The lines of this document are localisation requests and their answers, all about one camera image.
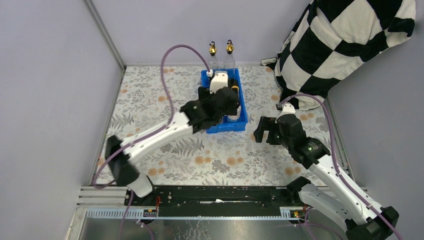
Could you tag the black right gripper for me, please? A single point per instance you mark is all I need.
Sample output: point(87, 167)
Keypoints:
point(266, 123)

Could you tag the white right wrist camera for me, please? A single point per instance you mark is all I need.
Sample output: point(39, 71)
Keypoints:
point(285, 109)

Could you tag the black white checkered cloth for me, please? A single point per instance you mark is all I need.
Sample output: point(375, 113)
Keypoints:
point(331, 40)

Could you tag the silver lid spice jar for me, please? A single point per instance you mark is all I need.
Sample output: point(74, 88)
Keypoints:
point(233, 118)

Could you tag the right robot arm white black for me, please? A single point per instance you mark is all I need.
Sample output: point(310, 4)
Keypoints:
point(361, 217)

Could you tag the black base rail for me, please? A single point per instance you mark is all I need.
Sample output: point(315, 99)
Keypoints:
point(218, 201)

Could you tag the glass oil bottle gold spout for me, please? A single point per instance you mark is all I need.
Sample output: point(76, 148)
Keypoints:
point(213, 61)

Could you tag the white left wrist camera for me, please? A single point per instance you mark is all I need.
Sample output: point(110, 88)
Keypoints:
point(217, 80)

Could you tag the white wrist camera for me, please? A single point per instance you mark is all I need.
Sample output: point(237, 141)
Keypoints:
point(285, 109)
point(217, 80)

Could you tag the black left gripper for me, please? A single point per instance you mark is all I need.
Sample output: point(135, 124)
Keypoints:
point(231, 111)

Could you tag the blue plastic divided bin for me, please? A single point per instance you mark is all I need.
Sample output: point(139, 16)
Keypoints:
point(227, 124)

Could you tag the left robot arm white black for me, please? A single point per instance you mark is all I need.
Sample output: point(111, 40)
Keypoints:
point(123, 156)

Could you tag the floral table mat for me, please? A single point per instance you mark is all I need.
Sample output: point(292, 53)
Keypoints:
point(225, 158)

